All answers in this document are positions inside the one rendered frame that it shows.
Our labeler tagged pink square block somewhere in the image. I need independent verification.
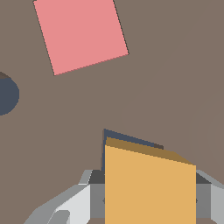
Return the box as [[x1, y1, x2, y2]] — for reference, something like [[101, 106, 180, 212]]
[[32, 0, 130, 77]]

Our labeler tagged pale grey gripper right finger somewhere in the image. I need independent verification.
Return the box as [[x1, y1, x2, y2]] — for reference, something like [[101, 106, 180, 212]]
[[195, 169, 224, 224]]

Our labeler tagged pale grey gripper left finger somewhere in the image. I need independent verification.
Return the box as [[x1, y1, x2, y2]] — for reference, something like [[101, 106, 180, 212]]
[[24, 169, 106, 224]]

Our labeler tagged orange square block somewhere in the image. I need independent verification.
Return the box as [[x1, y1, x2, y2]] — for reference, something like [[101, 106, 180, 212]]
[[103, 136, 197, 224]]

